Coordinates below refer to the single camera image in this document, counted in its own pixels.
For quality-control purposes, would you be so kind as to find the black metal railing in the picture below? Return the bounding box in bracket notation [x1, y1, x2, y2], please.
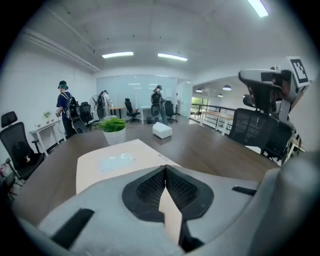
[189, 104, 236, 132]

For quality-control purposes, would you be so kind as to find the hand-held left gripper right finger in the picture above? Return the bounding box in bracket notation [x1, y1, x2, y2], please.
[164, 164, 261, 253]

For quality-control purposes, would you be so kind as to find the small potted plant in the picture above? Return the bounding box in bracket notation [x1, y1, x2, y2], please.
[42, 110, 53, 125]

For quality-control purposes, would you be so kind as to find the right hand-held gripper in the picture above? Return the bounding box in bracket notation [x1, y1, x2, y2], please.
[238, 55, 311, 124]

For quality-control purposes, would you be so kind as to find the long wooden table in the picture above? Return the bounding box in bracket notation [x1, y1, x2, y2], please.
[199, 110, 236, 136]

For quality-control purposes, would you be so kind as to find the white side table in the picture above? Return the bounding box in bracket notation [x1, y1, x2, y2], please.
[29, 120, 67, 158]

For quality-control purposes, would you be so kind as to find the wooden top desk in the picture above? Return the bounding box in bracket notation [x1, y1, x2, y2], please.
[108, 106, 126, 119]

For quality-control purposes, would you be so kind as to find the white tissue box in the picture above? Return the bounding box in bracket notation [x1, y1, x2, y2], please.
[152, 122, 173, 140]

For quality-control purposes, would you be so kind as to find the green plant in white pot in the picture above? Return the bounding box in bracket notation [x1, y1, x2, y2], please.
[95, 117, 127, 146]

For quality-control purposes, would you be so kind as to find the white desk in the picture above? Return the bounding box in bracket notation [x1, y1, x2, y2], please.
[139, 105, 155, 126]

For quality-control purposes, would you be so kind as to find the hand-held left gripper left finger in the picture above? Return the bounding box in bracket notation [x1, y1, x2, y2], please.
[37, 164, 184, 256]

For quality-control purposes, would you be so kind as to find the black mesh office chair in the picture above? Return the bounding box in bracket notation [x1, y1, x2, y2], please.
[228, 93, 294, 161]

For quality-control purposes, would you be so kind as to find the black office chair with headrest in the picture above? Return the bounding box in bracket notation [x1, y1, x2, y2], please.
[0, 110, 46, 181]

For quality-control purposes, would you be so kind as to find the ceiling light strip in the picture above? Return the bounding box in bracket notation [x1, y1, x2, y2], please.
[247, 0, 270, 18]
[157, 52, 189, 62]
[101, 51, 134, 60]

